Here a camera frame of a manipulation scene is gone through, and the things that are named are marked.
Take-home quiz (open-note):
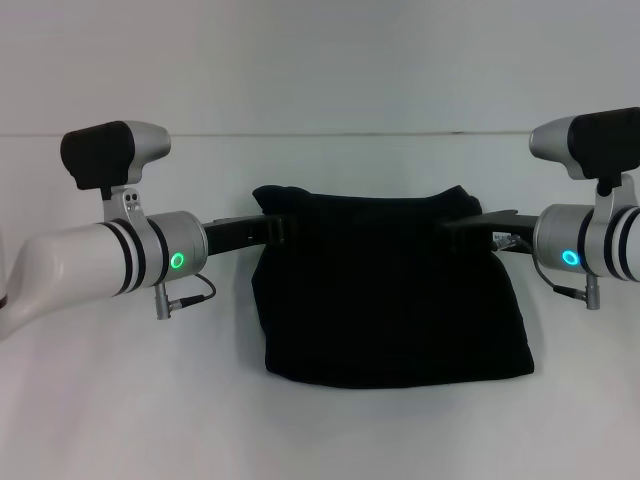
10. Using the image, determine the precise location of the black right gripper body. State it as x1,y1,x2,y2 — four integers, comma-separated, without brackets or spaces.
482,208,544,254

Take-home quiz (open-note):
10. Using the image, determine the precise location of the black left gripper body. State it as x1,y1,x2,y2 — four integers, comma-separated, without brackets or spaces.
202,213,275,259

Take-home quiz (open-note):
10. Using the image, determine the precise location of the black t-shirt with white print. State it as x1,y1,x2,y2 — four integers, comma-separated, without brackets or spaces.
248,183,536,392

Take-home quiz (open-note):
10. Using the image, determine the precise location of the silver right gripper cable plug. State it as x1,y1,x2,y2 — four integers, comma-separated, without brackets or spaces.
491,230,522,250

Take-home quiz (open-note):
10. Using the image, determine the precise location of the thin dark right gripper cable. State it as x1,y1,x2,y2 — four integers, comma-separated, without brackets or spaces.
519,238,601,312

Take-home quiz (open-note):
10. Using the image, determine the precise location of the thin dark gripper cable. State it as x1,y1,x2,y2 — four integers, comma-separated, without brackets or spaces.
153,271,218,322
519,238,601,312

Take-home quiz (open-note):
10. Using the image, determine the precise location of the thin dark left gripper cable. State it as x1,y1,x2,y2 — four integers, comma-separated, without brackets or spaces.
153,271,218,322

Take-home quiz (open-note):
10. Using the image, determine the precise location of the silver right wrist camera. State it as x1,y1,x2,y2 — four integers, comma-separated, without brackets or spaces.
528,105,640,222

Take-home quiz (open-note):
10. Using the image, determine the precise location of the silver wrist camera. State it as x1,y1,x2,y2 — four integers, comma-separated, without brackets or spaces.
59,119,173,224
528,105,640,222

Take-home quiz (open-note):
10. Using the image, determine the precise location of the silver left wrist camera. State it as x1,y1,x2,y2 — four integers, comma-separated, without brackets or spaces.
59,119,173,224

